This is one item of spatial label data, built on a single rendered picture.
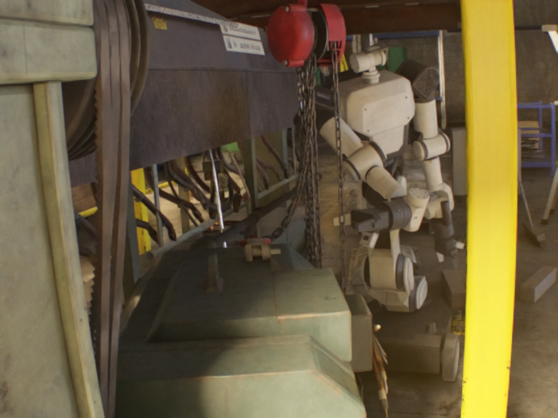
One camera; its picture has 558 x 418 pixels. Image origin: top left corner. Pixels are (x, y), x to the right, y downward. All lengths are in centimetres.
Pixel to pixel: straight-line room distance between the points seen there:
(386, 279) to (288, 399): 160
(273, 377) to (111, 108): 43
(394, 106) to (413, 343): 99
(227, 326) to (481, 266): 58
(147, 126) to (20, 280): 121
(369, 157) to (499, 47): 84
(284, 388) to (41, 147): 48
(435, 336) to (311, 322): 163
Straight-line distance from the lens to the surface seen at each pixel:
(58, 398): 61
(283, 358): 89
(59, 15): 56
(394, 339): 258
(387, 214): 173
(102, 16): 64
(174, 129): 187
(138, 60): 70
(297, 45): 145
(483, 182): 126
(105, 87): 63
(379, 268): 242
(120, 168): 67
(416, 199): 180
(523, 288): 358
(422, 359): 258
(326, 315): 96
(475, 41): 125
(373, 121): 212
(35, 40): 53
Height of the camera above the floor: 121
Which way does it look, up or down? 10 degrees down
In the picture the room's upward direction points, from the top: 4 degrees counter-clockwise
